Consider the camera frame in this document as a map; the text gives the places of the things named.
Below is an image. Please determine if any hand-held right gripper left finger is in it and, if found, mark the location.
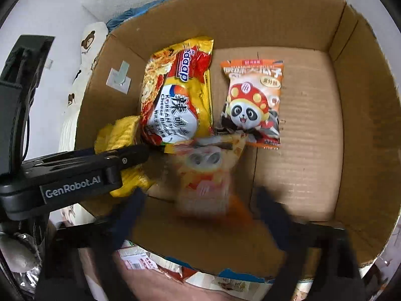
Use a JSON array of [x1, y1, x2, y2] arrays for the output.
[[36, 188, 149, 301]]

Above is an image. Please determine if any blue bed sheet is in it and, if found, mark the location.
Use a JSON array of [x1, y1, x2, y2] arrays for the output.
[[107, 0, 260, 32]]

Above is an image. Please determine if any cardboard box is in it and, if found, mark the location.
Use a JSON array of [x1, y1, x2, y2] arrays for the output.
[[74, 0, 401, 284]]

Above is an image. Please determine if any grey soft object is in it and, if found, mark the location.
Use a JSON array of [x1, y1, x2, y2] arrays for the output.
[[0, 232, 43, 272]]

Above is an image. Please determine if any red snack packet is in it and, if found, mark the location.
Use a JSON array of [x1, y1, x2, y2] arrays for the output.
[[157, 265, 188, 284]]

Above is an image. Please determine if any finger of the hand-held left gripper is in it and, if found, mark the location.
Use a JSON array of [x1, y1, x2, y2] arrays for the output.
[[20, 143, 151, 180]]

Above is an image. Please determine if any yellow instant noodle packet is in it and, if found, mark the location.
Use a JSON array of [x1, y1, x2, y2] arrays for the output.
[[139, 36, 215, 154]]

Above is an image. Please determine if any yellow crinkled snack packet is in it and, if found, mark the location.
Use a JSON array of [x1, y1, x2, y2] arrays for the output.
[[95, 114, 157, 198]]

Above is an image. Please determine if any white green snack packet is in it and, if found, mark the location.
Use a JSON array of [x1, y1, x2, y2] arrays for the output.
[[121, 240, 163, 270]]

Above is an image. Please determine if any orange panda snack packet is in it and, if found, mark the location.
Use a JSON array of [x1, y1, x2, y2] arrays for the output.
[[214, 58, 285, 149], [171, 133, 251, 218]]

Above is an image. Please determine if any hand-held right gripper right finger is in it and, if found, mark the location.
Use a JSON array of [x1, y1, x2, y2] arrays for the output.
[[254, 186, 367, 301]]

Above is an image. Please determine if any pale orange snack packet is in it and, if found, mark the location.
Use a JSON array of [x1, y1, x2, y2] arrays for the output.
[[213, 276, 251, 292]]

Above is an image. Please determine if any bear print pillow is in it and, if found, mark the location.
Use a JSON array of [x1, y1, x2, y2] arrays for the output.
[[59, 22, 109, 151]]

